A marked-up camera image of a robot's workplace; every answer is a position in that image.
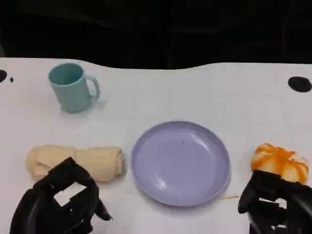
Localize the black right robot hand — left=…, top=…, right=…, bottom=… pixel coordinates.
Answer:
left=238, top=170, right=312, bottom=234

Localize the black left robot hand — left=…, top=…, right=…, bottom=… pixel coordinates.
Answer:
left=9, top=156, right=113, bottom=234

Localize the beige towel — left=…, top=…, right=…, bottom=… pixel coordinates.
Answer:
left=25, top=145, right=126, bottom=183

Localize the orange and white bread roll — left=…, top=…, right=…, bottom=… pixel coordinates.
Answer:
left=251, top=143, right=310, bottom=184

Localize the large black table grommet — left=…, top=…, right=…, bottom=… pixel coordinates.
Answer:
left=288, top=76, right=312, bottom=93

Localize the pale green mug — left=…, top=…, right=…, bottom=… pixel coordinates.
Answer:
left=48, top=62, right=100, bottom=113

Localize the lilac plate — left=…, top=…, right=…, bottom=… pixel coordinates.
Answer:
left=131, top=120, right=232, bottom=208

